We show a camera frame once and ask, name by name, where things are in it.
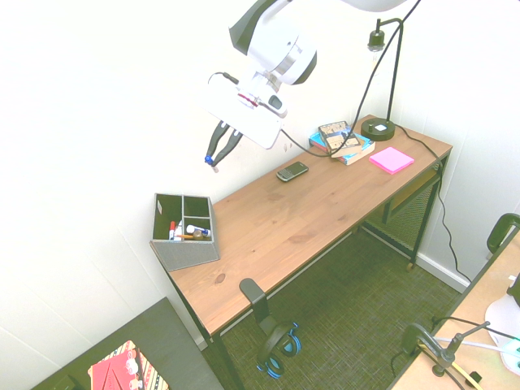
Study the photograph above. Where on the black mobile phone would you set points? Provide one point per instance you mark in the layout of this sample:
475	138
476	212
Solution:
292	171

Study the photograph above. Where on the paperback book with blue cover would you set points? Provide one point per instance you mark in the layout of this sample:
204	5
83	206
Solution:
359	153

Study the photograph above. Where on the black headphone hook clamp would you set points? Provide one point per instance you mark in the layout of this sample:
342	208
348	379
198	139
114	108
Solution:
260	302

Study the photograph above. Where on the orange pencil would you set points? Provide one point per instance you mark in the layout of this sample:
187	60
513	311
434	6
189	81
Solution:
186	236

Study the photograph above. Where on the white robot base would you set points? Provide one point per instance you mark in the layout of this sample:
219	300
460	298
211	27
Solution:
503	317

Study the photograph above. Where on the red notebook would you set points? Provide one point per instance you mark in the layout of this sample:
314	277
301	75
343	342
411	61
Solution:
111	371

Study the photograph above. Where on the black side table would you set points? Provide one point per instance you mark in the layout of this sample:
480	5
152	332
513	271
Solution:
162	349

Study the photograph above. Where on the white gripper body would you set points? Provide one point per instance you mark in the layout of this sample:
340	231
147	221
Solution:
243	118

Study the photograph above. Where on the paperback book with beige cover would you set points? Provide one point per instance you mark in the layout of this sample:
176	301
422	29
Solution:
339	138

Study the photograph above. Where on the black table clamp hook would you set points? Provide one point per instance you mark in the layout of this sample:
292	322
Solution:
499	231

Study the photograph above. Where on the white marker with blue cap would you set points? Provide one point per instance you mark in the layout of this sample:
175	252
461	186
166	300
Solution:
208	159

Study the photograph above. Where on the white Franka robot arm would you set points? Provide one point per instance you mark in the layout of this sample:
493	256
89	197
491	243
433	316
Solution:
280	44

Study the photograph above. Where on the wooden desk with black frame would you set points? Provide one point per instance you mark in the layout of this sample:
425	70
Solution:
292	219

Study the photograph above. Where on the white tube with blue cap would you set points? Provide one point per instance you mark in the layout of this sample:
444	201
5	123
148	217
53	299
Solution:
197	230

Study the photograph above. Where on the grey compartment desk holder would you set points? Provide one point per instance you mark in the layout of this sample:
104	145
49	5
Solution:
187	254

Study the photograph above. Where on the pink sticky note pad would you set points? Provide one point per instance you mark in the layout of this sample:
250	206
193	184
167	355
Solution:
391	160

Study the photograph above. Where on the small brown round item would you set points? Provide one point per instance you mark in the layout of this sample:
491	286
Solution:
198	234

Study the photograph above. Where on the patterned striped pouch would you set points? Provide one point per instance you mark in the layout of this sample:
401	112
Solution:
152	371

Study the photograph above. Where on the teal power strip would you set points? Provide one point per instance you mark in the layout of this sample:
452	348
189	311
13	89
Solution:
512	357

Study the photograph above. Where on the black camera stand clamp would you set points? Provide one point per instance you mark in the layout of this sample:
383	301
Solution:
443	353

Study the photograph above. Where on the white marker with red cap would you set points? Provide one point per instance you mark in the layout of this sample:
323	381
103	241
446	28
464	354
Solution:
172	229

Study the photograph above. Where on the black desk lamp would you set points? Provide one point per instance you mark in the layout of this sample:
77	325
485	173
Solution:
378	130

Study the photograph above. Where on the black and blue headphones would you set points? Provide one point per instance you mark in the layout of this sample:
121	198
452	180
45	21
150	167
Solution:
274	349

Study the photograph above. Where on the light wooden work table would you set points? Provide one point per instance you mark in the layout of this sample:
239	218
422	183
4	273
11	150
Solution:
479	292

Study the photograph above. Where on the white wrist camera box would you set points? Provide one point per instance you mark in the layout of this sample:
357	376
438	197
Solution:
276	103

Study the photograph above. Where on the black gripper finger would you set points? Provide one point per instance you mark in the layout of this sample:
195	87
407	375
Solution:
229	148
218	140

